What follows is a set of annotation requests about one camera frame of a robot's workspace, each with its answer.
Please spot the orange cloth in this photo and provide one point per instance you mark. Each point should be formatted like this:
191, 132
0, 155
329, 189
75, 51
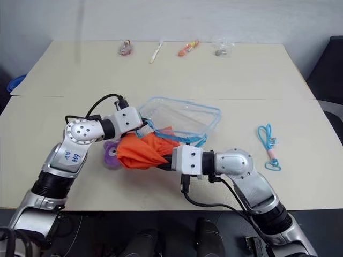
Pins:
142, 152

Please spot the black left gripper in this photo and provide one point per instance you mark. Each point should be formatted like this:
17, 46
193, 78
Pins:
139, 128

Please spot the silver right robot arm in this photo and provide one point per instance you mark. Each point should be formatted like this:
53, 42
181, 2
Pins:
249, 174

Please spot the clear blue-trimmed zipper pouch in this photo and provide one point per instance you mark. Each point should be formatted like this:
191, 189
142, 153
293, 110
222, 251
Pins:
185, 117

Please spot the dark rounded shape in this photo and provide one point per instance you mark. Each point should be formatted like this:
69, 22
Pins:
211, 239
144, 243

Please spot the clear plastic item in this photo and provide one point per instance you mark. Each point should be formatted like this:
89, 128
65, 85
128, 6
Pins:
222, 49

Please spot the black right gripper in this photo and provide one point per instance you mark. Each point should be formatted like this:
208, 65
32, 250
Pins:
168, 163

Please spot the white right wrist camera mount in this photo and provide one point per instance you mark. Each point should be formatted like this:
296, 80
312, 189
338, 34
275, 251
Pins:
187, 160

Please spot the white yellow toothbrush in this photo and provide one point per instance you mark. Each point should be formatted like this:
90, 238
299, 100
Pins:
155, 53

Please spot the blue bowl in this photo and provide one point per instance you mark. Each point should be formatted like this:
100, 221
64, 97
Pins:
15, 84

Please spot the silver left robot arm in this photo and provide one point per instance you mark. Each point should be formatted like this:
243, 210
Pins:
67, 160

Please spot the black metal bracket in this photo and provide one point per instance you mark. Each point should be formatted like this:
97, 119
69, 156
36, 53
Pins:
254, 247

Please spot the orange wrapped packet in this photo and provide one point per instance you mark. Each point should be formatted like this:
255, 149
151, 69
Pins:
187, 48

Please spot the small clear packet red item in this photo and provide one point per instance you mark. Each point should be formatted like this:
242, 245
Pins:
125, 48

